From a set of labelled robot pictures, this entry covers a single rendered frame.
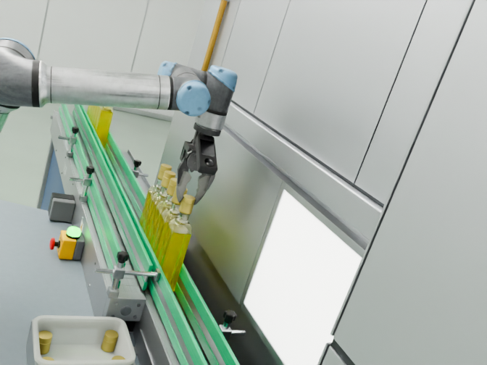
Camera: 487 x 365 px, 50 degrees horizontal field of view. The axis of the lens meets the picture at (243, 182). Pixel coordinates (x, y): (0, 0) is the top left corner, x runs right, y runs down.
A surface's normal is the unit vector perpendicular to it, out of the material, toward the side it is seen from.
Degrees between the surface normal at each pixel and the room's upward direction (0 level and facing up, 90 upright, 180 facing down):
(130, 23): 90
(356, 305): 90
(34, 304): 0
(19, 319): 0
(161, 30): 90
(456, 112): 90
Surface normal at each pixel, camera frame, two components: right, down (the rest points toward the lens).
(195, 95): 0.28, 0.42
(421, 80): -0.87, -0.14
